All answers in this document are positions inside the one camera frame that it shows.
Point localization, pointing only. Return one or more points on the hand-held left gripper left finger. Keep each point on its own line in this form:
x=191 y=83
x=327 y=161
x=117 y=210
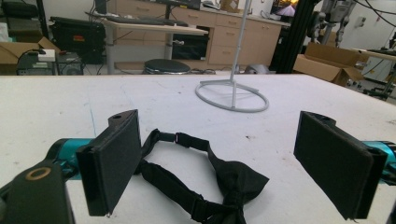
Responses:
x=112 y=161

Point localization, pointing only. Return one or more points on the light wooden desk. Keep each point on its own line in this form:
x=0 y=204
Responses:
x=155 y=28

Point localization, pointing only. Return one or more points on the black round stool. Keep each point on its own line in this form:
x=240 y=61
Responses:
x=166 y=65

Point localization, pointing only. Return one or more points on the white power adapter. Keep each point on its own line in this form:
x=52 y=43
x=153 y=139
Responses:
x=46 y=56

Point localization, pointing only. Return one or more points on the black hard case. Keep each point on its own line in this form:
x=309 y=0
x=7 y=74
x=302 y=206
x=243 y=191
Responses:
x=77 y=37

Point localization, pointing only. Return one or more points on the small cardboard box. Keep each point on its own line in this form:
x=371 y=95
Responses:
x=229 y=5

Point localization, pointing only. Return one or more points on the lit monitor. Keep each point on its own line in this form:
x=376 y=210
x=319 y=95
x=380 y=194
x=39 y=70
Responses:
x=285 y=7

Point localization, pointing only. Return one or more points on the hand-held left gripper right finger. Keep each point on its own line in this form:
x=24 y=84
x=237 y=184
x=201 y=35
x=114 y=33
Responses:
x=333 y=165

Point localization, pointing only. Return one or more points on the light wooden cabinet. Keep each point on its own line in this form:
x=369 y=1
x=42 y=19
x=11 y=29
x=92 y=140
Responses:
x=255 y=40

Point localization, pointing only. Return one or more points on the black keyboard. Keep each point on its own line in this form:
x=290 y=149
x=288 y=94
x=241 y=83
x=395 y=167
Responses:
x=140 y=20

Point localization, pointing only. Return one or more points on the black metal post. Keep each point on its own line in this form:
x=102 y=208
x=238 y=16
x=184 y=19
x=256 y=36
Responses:
x=292 y=40

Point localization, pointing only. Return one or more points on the dark computer tower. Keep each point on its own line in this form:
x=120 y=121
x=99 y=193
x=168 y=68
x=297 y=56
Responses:
x=32 y=67

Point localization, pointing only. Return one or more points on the large open cardboard box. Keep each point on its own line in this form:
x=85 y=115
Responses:
x=320 y=67

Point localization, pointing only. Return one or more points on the black computer case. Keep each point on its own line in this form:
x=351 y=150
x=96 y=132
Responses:
x=190 y=46

